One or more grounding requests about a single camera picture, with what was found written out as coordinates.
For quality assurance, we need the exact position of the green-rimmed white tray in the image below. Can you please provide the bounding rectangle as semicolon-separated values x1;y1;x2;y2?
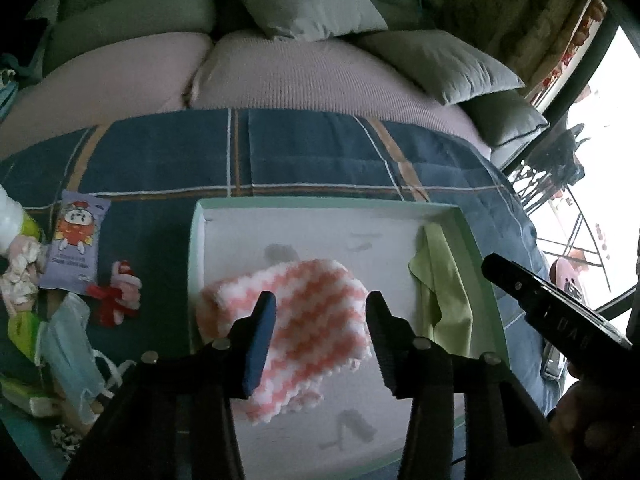
187;197;511;476

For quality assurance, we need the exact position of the purple cartoon wipes packet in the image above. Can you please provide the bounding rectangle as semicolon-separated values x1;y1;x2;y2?
39;190;112;293

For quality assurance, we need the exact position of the black metal rack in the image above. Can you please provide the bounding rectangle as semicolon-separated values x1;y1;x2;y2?
510;125;616;261

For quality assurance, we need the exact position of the yellow-green cloth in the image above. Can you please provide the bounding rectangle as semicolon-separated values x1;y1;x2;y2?
407;223;473;356

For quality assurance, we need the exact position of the green paper box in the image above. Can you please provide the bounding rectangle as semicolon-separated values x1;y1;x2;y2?
0;377;58;418

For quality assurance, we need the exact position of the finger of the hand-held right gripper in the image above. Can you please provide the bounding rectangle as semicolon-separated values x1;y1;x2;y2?
481;253;553;313

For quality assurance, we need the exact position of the black window frame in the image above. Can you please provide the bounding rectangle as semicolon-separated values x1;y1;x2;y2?
505;0;640;321

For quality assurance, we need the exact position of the green yellow packet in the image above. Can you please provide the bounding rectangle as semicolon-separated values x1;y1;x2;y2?
7;310;48;366

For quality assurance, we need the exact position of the pink white striped cloth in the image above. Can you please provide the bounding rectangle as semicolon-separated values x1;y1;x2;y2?
195;258;373;426

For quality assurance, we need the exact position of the person's right hand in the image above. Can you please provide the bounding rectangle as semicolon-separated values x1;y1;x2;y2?
547;365;640;467

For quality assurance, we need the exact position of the white plastic bottle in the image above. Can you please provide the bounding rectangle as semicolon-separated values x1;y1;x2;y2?
0;185;43;256

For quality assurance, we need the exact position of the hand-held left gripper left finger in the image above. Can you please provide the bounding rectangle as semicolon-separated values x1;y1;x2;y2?
62;290;278;480

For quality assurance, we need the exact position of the blue face mask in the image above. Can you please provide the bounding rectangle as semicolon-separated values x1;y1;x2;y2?
37;292;136;426

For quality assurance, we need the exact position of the blue plaid blanket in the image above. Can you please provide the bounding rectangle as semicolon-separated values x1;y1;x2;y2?
0;108;566;480

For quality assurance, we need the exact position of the pink floral scrunchie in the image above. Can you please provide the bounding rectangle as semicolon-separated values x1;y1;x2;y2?
0;235;43;318

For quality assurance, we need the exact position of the red pink plush bow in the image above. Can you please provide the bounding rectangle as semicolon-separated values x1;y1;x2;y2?
87;260;143;328

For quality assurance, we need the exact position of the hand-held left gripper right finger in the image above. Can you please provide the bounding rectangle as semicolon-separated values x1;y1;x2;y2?
366;290;581;480

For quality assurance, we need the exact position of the leopard print scrunchie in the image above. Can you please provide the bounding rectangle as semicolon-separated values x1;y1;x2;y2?
50;424;83;461

